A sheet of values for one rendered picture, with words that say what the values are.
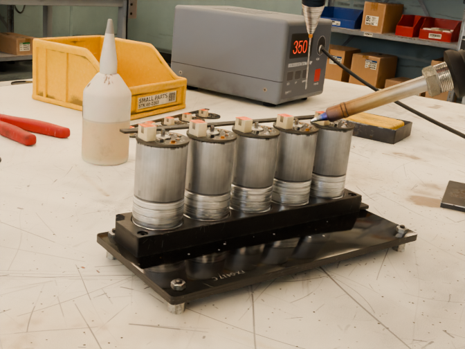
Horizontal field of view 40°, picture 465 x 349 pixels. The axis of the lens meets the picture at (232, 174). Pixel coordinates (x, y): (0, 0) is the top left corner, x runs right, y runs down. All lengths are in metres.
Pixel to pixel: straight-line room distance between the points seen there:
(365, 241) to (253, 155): 0.08
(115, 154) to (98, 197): 0.07
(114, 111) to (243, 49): 0.29
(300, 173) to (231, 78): 0.39
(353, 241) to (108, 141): 0.20
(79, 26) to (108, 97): 5.75
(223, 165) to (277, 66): 0.39
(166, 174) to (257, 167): 0.05
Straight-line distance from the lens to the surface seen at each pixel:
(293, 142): 0.34
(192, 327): 0.27
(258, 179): 0.33
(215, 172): 0.31
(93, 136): 0.46
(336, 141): 0.36
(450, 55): 0.34
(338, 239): 0.34
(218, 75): 0.74
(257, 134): 0.32
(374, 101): 0.34
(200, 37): 0.75
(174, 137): 0.30
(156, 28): 6.36
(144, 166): 0.30
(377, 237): 0.36
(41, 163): 0.47
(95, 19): 6.32
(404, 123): 0.67
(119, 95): 0.45
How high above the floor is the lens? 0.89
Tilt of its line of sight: 17 degrees down
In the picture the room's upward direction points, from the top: 6 degrees clockwise
